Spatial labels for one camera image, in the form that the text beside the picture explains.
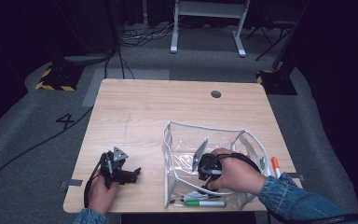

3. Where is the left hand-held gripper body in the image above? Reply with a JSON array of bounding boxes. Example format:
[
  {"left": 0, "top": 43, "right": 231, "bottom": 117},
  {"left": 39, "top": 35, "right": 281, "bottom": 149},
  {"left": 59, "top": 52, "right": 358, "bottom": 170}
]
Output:
[{"left": 101, "top": 146, "right": 129, "bottom": 189}]

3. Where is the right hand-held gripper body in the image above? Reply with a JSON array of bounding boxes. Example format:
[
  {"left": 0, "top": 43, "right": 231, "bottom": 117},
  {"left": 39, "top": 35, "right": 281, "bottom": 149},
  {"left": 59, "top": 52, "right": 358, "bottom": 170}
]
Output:
[{"left": 191, "top": 138, "right": 224, "bottom": 183}]

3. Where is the black marker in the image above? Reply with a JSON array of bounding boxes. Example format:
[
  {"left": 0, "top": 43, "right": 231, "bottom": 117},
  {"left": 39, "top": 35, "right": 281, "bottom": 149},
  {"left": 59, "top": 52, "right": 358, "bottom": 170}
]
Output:
[{"left": 183, "top": 190, "right": 222, "bottom": 201}]

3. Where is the clear plastic bag white trim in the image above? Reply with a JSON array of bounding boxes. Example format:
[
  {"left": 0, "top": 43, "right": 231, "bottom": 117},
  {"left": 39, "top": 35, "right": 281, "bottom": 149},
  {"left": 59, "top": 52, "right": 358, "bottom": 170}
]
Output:
[{"left": 162, "top": 120, "right": 269, "bottom": 210}]

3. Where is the person's left hand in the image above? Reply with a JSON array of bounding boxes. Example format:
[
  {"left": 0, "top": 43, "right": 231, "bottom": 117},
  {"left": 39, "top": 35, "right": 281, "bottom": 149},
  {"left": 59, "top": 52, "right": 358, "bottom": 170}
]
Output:
[{"left": 88, "top": 176, "right": 120, "bottom": 216}]

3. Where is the person's right hand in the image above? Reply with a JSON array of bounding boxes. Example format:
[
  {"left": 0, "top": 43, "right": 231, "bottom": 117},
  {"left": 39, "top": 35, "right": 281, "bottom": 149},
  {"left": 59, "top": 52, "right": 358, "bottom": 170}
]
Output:
[{"left": 209, "top": 147, "right": 269, "bottom": 197}]

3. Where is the yellow black striped stand base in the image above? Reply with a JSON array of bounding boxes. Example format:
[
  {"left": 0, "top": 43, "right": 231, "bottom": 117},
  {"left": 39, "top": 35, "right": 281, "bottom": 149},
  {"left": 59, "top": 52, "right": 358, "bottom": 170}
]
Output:
[
  {"left": 255, "top": 68, "right": 298, "bottom": 96},
  {"left": 34, "top": 63, "right": 86, "bottom": 92}
]

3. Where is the black folding stand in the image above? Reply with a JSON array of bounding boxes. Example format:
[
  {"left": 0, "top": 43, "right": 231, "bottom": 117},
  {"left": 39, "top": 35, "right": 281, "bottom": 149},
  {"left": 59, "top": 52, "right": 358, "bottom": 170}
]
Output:
[{"left": 245, "top": 22, "right": 295, "bottom": 62}]

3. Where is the left hand-held gripper black cable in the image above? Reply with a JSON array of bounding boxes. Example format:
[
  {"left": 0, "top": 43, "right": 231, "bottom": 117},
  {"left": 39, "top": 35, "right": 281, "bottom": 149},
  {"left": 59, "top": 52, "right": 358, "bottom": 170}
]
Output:
[{"left": 83, "top": 152, "right": 110, "bottom": 209}]

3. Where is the long black floor cable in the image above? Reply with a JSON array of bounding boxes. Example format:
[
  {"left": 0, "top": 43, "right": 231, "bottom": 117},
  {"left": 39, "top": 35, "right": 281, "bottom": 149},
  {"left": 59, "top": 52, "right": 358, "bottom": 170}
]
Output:
[{"left": 0, "top": 105, "right": 95, "bottom": 192}]

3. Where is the thin black cable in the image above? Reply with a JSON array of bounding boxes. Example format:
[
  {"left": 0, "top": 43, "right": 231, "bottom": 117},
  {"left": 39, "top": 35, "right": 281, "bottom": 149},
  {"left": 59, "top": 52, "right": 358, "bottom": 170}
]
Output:
[{"left": 116, "top": 46, "right": 136, "bottom": 80}]

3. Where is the thick black cable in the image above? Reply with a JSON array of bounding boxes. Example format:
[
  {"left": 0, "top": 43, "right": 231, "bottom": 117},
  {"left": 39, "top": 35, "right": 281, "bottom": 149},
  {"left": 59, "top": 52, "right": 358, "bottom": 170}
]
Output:
[{"left": 103, "top": 46, "right": 119, "bottom": 79}]

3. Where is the grey base plate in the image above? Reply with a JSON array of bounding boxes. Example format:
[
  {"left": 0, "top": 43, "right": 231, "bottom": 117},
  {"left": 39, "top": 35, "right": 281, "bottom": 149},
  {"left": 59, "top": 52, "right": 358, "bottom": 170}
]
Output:
[{"left": 63, "top": 53, "right": 115, "bottom": 65}]

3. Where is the bundle of floor cables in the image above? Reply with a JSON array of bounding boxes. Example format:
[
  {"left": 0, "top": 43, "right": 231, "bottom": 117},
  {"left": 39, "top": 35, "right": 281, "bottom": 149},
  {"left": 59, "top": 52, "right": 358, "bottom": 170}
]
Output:
[{"left": 120, "top": 21, "right": 181, "bottom": 49}]

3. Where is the dark stand post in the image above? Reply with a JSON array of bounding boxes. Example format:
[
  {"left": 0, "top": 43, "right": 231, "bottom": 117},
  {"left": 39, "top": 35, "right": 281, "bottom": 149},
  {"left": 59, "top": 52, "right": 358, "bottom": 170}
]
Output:
[{"left": 271, "top": 0, "right": 311, "bottom": 71}]

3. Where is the white desk frame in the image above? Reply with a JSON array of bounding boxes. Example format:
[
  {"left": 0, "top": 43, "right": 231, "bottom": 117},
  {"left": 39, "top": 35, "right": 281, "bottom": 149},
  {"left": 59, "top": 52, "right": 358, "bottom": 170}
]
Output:
[{"left": 170, "top": 0, "right": 252, "bottom": 58}]

